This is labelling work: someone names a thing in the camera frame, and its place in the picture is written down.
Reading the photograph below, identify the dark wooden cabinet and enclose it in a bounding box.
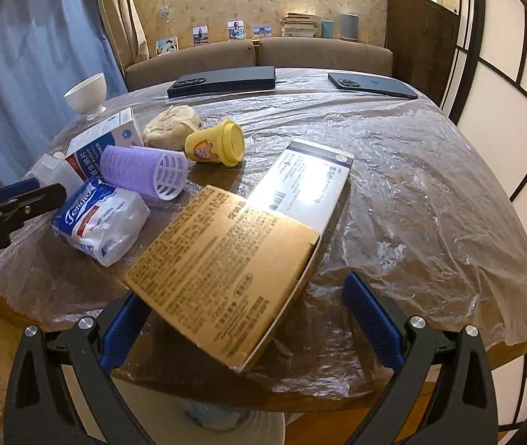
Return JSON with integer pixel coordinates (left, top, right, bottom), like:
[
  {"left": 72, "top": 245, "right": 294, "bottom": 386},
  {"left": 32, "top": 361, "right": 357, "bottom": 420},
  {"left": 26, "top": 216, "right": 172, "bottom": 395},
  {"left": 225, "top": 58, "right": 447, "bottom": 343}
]
[{"left": 386, "top": 0, "right": 460, "bottom": 103}]

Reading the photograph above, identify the dark blue smartphone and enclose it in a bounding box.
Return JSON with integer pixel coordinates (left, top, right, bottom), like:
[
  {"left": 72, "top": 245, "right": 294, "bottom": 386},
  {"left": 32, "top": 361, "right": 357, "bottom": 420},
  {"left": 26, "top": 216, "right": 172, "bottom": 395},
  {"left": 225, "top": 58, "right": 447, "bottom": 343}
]
[{"left": 328, "top": 72, "right": 419, "bottom": 100}]

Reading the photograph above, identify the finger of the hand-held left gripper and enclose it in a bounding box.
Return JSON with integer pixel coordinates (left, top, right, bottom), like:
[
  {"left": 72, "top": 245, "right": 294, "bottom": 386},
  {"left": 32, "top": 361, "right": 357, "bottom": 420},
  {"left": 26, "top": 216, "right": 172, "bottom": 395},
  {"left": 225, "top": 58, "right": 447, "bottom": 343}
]
[
  {"left": 0, "top": 184, "right": 68, "bottom": 238},
  {"left": 0, "top": 178, "right": 42, "bottom": 212}
]

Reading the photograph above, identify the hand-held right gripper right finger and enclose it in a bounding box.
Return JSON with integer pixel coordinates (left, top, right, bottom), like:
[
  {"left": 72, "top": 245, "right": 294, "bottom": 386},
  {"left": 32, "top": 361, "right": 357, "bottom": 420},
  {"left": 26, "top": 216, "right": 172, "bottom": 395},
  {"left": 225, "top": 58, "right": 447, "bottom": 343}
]
[{"left": 341, "top": 272, "right": 499, "bottom": 445}]

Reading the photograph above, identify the white cylindrical object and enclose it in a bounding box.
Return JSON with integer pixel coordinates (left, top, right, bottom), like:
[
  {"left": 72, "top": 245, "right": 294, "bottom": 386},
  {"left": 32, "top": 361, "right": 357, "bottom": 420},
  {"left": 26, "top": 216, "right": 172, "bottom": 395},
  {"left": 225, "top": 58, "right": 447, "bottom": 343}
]
[{"left": 171, "top": 403, "right": 287, "bottom": 445}]

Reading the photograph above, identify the beige curtain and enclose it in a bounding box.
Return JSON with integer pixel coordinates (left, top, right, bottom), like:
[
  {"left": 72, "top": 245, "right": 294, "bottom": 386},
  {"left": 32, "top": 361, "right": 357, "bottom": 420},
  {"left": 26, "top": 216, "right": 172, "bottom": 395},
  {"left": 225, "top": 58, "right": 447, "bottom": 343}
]
[{"left": 94, "top": 0, "right": 148, "bottom": 72}]

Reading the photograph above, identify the grey speaker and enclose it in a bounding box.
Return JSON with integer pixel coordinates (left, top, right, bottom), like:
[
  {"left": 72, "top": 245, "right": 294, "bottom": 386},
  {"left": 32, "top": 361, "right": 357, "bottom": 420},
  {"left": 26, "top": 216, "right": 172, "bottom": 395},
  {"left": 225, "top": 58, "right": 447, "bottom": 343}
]
[{"left": 340, "top": 14, "right": 359, "bottom": 41}]

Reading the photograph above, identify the white paper screen partition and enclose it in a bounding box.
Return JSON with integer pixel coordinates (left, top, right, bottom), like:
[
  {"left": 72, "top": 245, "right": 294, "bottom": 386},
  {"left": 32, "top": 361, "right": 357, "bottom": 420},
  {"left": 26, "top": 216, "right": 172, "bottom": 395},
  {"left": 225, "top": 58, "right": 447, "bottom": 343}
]
[{"left": 440, "top": 0, "right": 527, "bottom": 432}]

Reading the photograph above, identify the beige dough lump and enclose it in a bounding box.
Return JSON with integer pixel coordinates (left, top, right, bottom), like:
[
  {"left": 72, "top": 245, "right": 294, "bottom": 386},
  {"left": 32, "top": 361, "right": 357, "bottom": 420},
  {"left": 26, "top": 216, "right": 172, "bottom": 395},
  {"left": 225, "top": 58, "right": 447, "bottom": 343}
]
[{"left": 142, "top": 105, "right": 202, "bottom": 151}]

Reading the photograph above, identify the white footed bowl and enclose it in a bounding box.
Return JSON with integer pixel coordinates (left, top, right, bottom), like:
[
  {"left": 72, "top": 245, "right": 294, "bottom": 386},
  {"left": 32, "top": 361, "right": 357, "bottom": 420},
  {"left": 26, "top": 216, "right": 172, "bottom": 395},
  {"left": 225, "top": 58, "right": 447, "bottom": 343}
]
[{"left": 63, "top": 73, "right": 107, "bottom": 121}]

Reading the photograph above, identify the white and blue medicine box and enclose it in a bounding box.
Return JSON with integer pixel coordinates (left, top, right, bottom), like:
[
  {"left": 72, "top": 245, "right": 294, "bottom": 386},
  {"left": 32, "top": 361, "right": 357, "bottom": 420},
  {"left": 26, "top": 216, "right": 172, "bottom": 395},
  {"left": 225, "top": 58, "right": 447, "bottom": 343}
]
[{"left": 65, "top": 108, "right": 146, "bottom": 181}]

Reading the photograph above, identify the white tissue pack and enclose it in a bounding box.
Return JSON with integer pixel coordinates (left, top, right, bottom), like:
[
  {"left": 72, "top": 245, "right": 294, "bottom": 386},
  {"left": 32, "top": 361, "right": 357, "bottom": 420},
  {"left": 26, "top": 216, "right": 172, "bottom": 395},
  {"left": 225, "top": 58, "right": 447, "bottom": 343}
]
[{"left": 51, "top": 177, "right": 151, "bottom": 267}]

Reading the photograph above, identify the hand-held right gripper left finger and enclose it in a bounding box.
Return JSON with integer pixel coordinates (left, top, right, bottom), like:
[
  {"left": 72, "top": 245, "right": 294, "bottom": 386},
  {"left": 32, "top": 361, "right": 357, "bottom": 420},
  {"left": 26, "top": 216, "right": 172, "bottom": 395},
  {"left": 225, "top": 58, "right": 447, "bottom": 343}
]
[{"left": 4, "top": 293, "right": 155, "bottom": 445}]

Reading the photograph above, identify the long white carton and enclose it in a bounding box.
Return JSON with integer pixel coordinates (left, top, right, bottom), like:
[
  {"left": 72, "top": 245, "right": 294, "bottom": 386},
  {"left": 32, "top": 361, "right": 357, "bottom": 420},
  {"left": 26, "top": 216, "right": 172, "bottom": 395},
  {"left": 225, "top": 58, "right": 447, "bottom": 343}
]
[{"left": 245, "top": 138, "right": 354, "bottom": 235}]

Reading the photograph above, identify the yellow cup with lid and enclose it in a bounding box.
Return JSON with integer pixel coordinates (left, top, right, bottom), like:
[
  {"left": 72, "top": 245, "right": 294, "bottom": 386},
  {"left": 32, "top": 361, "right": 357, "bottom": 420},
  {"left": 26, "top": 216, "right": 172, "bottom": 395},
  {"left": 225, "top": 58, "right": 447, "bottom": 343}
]
[{"left": 184, "top": 119, "right": 246, "bottom": 168}]

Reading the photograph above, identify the small translucent plastic container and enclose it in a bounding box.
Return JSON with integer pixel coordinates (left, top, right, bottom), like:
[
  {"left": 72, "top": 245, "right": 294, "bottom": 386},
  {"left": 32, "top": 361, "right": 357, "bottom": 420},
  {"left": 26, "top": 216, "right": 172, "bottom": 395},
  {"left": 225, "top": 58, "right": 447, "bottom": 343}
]
[{"left": 32, "top": 153, "right": 83, "bottom": 193}]

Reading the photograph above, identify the purple hair roller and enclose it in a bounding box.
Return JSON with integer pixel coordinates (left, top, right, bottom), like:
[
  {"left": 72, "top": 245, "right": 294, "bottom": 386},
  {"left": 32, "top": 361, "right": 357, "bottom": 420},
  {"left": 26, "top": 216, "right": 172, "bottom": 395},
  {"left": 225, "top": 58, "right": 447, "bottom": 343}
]
[{"left": 100, "top": 145, "right": 189, "bottom": 203}]

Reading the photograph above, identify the brown sofa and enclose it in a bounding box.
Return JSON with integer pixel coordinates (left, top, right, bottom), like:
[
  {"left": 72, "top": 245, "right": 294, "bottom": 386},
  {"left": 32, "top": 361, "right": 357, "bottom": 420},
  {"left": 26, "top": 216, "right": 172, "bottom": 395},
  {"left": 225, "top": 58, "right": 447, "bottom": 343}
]
[{"left": 124, "top": 37, "right": 394, "bottom": 93}]

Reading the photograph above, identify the blue curtain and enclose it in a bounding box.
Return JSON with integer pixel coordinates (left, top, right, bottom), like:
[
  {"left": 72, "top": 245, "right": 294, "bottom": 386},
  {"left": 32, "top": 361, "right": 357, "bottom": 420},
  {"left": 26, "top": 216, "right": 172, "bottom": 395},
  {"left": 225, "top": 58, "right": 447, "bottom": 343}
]
[{"left": 0, "top": 0, "right": 122, "bottom": 195}]

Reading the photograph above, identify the brown cardboard box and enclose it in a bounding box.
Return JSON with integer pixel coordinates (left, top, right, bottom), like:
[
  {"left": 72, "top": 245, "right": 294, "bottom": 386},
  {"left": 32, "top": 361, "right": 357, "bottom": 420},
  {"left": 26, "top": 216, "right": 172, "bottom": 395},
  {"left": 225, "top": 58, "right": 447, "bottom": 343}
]
[{"left": 124, "top": 185, "right": 323, "bottom": 375}]

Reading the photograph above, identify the black phone box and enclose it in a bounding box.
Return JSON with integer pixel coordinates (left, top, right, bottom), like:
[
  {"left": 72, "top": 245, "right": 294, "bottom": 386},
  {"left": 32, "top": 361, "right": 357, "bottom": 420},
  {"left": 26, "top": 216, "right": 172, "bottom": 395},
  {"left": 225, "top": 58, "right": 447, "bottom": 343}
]
[{"left": 167, "top": 66, "right": 276, "bottom": 99}]

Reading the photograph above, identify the stack of books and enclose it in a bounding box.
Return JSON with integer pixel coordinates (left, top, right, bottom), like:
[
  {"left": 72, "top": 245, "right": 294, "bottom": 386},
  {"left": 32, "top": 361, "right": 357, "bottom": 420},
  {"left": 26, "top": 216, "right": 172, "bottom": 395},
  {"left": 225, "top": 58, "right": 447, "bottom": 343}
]
[{"left": 281, "top": 13, "right": 322, "bottom": 38}]

